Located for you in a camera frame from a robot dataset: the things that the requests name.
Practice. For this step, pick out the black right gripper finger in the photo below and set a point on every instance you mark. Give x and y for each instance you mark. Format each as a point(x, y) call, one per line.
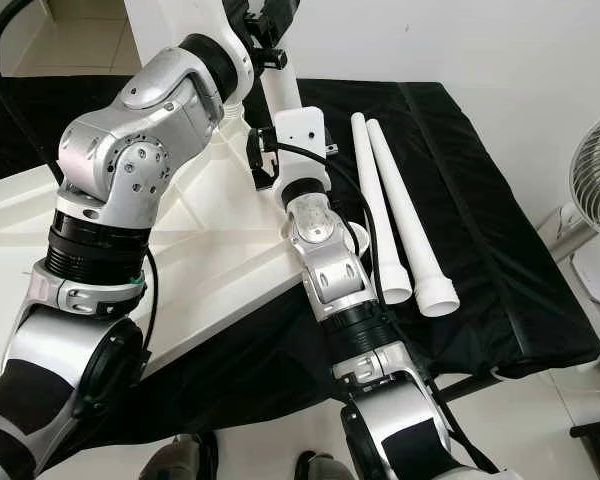
point(255, 145)

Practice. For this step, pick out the white plastic ribbed tabletop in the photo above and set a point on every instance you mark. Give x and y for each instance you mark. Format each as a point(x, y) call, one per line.
point(20, 240)

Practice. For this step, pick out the grey metal table leg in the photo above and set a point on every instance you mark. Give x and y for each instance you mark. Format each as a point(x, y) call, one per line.
point(470, 383)

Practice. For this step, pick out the grey robot left foot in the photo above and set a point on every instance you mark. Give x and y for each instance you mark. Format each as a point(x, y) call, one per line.
point(180, 460)

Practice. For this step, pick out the grey robot foot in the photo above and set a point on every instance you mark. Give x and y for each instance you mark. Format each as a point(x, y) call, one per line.
point(180, 460)
point(328, 468)

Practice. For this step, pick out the grey robot right foot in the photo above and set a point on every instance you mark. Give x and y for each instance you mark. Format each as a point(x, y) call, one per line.
point(328, 468)

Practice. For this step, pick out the black floor stand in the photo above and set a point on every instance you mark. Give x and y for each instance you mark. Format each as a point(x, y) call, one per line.
point(598, 440)

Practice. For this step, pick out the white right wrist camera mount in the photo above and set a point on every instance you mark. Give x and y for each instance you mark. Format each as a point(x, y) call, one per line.
point(300, 130)

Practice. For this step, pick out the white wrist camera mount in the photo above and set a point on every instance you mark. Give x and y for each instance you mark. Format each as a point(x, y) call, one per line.
point(300, 130)
point(237, 85)

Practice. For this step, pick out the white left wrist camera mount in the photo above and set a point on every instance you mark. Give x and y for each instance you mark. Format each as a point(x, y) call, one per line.
point(237, 85)

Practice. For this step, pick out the white pedestal fan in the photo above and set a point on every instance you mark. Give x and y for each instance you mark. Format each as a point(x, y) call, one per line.
point(595, 170)

